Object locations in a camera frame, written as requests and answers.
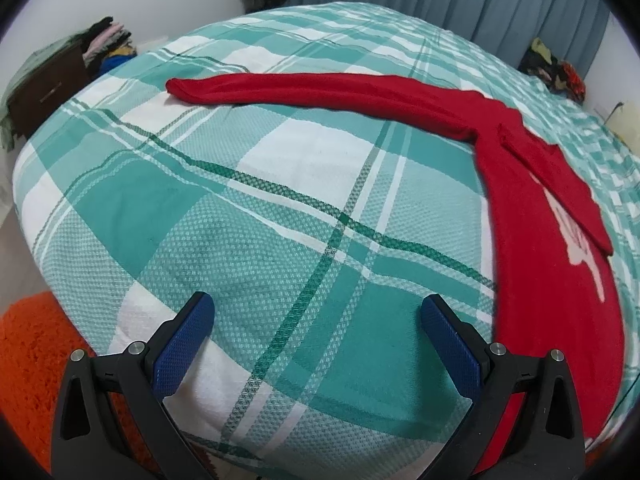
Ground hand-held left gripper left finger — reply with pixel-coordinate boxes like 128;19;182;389
51;291;217;480

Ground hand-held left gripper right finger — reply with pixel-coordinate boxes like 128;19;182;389
420;295;586;480

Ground red sweater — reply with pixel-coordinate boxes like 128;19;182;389
165;72;627;476

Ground pile of mixed clothes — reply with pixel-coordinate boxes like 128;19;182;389
517;37;587;103

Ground stack of folded clothes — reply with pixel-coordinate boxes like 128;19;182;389
80;17;138;78

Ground dark dresser with folded clothes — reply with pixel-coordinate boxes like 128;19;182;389
0;34;86;151

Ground orange fleece pants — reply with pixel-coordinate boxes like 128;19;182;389
0;294;156;480

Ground green plaid bed blanket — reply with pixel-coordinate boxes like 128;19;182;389
11;1;640;480

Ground cream pillow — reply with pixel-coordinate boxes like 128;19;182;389
607;102;640;153

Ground blue-grey curtain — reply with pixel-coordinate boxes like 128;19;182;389
287;0;611;78

